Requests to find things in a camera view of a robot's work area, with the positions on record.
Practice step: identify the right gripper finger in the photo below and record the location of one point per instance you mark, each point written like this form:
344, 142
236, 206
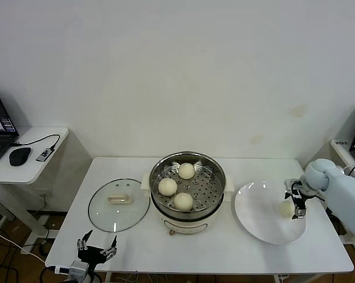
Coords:
287, 196
299, 212

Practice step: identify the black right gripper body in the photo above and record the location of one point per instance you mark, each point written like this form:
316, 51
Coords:
299, 199

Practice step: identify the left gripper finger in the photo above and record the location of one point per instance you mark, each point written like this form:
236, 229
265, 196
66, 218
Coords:
82, 245
112, 250

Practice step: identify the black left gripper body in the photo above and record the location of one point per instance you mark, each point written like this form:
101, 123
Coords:
90, 254

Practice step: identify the white steamed baozi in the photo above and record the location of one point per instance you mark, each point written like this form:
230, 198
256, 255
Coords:
185, 171
167, 187
285, 210
183, 201

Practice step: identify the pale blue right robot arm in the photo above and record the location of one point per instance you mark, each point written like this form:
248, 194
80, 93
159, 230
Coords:
342, 200

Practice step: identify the stainless steel steamer basket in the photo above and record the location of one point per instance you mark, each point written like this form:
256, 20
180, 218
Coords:
207, 188

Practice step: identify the white table leg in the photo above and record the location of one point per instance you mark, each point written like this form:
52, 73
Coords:
108, 277
280, 278

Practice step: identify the white round plate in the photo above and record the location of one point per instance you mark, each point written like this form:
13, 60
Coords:
254, 218

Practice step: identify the white label sticker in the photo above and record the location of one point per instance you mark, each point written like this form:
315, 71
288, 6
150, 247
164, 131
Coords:
341, 143

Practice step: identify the grey usb hub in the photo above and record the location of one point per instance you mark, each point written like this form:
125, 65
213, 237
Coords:
44, 154

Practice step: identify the black computer mouse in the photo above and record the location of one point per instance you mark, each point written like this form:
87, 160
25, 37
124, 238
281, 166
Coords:
19, 156

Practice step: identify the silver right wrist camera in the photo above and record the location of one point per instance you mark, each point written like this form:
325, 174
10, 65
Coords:
290, 184

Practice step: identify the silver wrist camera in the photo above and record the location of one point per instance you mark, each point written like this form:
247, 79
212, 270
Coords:
62, 269
290, 184

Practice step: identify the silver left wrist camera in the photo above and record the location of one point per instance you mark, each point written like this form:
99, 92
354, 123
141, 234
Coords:
62, 269

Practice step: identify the white wall socket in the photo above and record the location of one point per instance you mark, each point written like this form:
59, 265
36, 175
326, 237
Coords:
45, 194

